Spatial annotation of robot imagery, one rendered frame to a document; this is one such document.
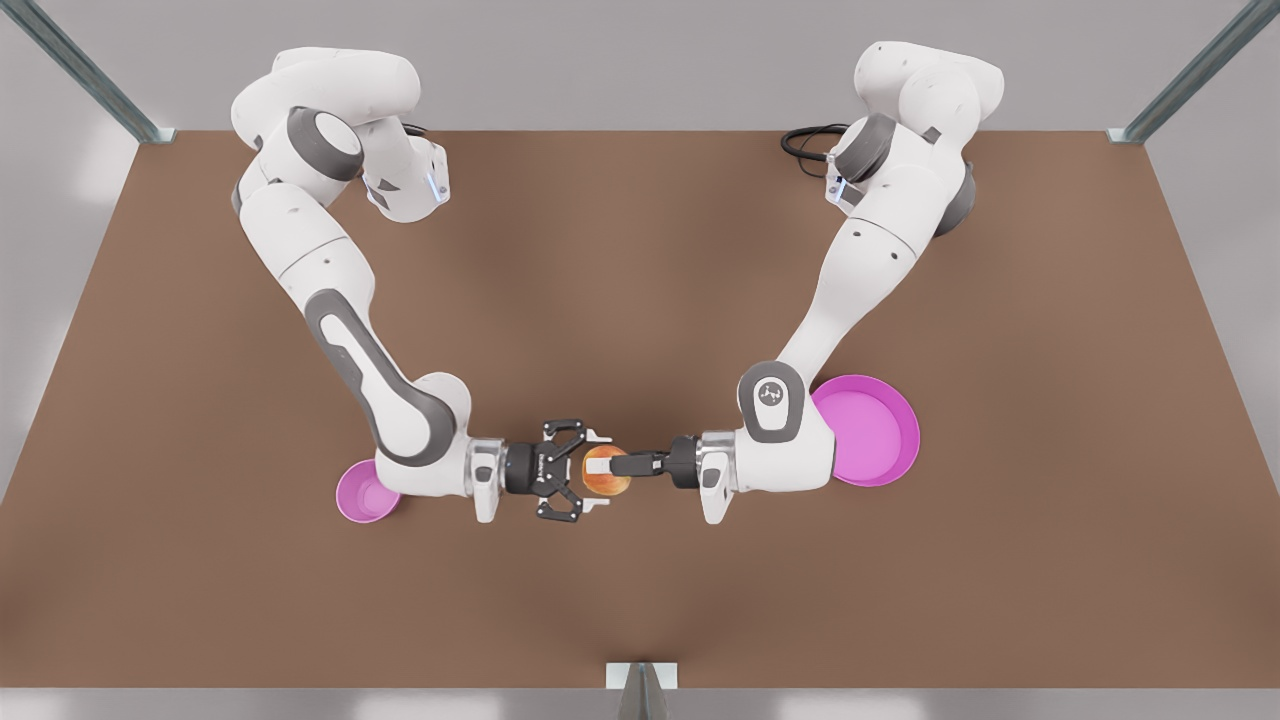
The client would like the red yellow apple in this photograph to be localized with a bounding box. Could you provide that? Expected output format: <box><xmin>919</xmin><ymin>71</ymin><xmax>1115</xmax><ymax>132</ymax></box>
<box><xmin>582</xmin><ymin>445</ymin><xmax>632</xmax><ymax>498</ymax></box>

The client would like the pink bowl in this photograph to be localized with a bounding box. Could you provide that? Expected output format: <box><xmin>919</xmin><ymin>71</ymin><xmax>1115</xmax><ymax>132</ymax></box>
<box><xmin>335</xmin><ymin>459</ymin><xmax>403</xmax><ymax>525</ymax></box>

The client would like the pink plate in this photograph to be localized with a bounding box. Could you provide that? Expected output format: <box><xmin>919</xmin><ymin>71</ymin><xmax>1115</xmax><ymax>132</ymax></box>
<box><xmin>809</xmin><ymin>375</ymin><xmax>921</xmax><ymax>489</ymax></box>

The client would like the silver frame post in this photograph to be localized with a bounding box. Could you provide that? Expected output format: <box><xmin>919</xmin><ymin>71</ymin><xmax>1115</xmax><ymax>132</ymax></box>
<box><xmin>1106</xmin><ymin>0</ymin><xmax>1280</xmax><ymax>144</ymax></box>
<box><xmin>0</xmin><ymin>0</ymin><xmax>177</xmax><ymax>144</ymax></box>
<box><xmin>606</xmin><ymin>660</ymin><xmax>682</xmax><ymax>720</ymax></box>

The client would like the black cable loop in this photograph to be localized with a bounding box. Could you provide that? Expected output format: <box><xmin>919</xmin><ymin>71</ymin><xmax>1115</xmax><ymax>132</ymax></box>
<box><xmin>780</xmin><ymin>123</ymin><xmax>853</xmax><ymax>167</ymax></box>

